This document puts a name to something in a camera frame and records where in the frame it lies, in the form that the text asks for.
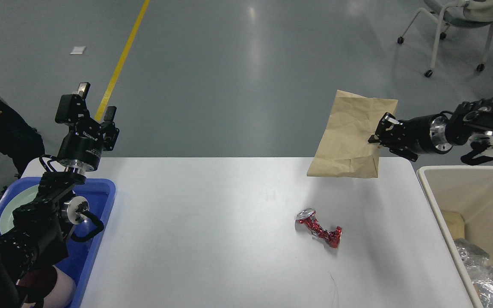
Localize brown paper bag front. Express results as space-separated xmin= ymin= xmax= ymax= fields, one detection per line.
xmin=307 ymin=90 xmax=398 ymax=178

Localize pink mug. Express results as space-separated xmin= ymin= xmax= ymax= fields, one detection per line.
xmin=18 ymin=266 xmax=76 ymax=308

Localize blue plastic tray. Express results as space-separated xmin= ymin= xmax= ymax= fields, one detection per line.
xmin=0 ymin=177 xmax=116 ymax=308

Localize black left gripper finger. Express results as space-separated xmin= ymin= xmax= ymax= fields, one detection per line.
xmin=100 ymin=107 xmax=120 ymax=151
xmin=55 ymin=82 xmax=90 ymax=125

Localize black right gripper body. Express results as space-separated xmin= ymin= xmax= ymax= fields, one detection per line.
xmin=395 ymin=113 xmax=453 ymax=162

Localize mint green plate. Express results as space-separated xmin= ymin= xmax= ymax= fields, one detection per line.
xmin=0 ymin=184 xmax=39 ymax=234

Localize grey office chair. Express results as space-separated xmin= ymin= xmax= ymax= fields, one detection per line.
xmin=397 ymin=0 xmax=493 ymax=78

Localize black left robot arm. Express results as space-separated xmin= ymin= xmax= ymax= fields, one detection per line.
xmin=0 ymin=82 xmax=119 ymax=308

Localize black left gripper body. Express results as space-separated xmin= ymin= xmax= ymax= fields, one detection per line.
xmin=57 ymin=120 xmax=109 ymax=172

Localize aluminium foil sheet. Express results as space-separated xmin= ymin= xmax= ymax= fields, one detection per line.
xmin=454 ymin=238 xmax=490 ymax=267

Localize beige plastic bin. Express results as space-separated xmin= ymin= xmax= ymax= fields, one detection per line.
xmin=417 ymin=166 xmax=493 ymax=308

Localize red foil wrapper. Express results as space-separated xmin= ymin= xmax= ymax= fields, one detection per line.
xmin=295 ymin=208 xmax=343 ymax=249

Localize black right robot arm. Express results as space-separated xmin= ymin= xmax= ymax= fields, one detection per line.
xmin=368 ymin=98 xmax=493 ymax=166

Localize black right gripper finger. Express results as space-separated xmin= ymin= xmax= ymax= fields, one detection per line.
xmin=368 ymin=135 xmax=401 ymax=150
xmin=375 ymin=113 xmax=403 ymax=138

